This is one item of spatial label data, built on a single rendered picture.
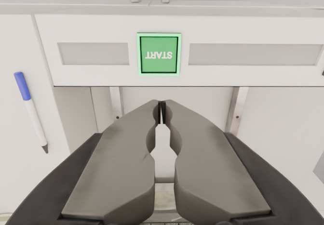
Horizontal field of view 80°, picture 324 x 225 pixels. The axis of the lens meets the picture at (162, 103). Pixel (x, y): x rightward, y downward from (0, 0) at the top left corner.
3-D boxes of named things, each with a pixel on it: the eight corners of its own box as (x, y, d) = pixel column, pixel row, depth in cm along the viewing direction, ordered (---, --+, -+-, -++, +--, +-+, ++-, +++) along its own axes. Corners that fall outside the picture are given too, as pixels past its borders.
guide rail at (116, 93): (133, 209, 65) (132, 218, 62) (127, 209, 65) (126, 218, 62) (119, 61, 40) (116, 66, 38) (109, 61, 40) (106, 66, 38)
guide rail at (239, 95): (214, 207, 65) (216, 217, 63) (208, 207, 65) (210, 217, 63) (248, 62, 41) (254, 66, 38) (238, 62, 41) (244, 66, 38)
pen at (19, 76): (48, 155, 32) (19, 73, 25) (42, 155, 32) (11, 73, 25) (51, 151, 33) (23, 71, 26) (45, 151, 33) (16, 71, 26)
